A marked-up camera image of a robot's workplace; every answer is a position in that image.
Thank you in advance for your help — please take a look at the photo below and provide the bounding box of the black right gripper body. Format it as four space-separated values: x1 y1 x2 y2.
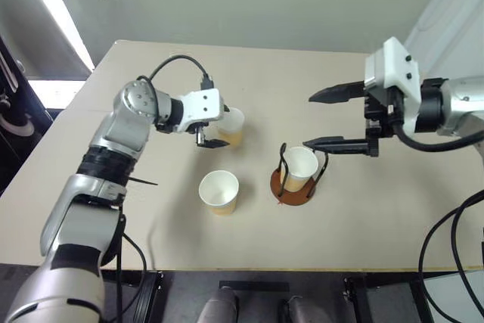
362 86 405 159

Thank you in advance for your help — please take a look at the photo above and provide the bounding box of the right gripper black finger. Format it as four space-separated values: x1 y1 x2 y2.
302 135 371 157
308 80 367 104

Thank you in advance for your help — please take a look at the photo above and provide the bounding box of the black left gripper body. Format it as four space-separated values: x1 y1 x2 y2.
194 121 211 148

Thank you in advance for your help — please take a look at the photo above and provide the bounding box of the white and tan paper cup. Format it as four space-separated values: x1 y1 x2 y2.
198 169 240 218
216 107 247 149
281 146 320 193

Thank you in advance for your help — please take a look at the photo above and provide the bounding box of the dark rounded shape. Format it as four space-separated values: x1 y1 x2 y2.
201 286 240 323
278 295 323 323

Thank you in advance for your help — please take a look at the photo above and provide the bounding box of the black equipment with white markings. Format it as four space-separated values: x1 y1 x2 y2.
0 33 53 192

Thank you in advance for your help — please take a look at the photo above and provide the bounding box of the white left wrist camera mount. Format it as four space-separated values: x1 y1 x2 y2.
176 88 225 135

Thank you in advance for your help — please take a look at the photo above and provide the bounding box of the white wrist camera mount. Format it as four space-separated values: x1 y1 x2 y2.
176 88 225 135
364 36 422 135

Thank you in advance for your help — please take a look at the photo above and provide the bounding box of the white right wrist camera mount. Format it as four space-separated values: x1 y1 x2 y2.
364 36 422 135

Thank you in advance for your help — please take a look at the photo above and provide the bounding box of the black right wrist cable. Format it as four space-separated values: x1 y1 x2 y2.
392 102 484 151

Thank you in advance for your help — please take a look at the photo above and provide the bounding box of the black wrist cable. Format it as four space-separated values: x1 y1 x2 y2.
392 102 484 151
136 54 216 92

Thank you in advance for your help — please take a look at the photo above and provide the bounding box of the wire cup holder brown base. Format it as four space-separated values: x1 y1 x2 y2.
270 142 330 207

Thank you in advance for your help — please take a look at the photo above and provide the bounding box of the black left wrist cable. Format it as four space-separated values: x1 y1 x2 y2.
136 54 216 92

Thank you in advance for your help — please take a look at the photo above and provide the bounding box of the black cable tie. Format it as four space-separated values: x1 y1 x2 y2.
127 175 159 188

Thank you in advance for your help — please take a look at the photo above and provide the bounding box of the black looping cable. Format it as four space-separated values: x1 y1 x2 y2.
451 197 484 323
418 189 484 323

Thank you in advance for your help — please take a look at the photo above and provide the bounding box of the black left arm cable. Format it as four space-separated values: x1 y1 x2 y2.
112 203 149 323

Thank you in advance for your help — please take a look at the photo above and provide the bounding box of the black table leg frame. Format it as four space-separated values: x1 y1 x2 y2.
135 270 166 323
341 275 371 323

